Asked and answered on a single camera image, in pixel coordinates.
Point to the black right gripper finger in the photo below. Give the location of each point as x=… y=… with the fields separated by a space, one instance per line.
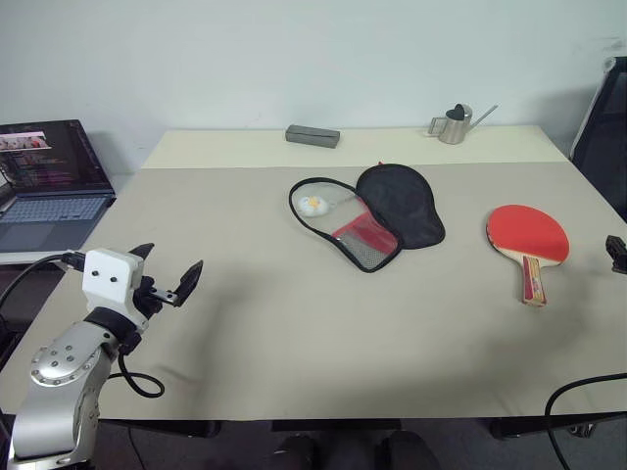
x=618 y=252

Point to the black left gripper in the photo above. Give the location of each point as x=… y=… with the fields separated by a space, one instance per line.
x=147 y=295

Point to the red table tennis paddle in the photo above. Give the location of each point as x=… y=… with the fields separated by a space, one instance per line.
x=529 y=230

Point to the black red paddle case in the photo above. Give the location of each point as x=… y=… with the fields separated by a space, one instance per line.
x=401 y=205

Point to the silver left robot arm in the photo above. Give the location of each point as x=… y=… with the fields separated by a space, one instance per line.
x=63 y=362

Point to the white ping pong ball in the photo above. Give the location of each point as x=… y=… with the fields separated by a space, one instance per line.
x=308 y=206

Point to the grey rectangular box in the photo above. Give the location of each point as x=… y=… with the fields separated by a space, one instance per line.
x=312 y=136

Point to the beige table cloth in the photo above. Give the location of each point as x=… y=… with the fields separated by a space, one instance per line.
x=245 y=318

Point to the black office chair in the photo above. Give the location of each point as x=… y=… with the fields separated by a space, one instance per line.
x=607 y=147

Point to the open dark laptop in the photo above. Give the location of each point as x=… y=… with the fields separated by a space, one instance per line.
x=49 y=210

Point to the small metal watering can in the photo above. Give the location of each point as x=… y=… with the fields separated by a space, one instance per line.
x=455 y=129

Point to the dark rounded shape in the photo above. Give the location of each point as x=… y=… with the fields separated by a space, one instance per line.
x=298 y=453

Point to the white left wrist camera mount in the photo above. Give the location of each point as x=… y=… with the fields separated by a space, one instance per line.
x=105 y=279

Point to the black table frame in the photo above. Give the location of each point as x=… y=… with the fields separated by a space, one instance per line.
x=186 y=428

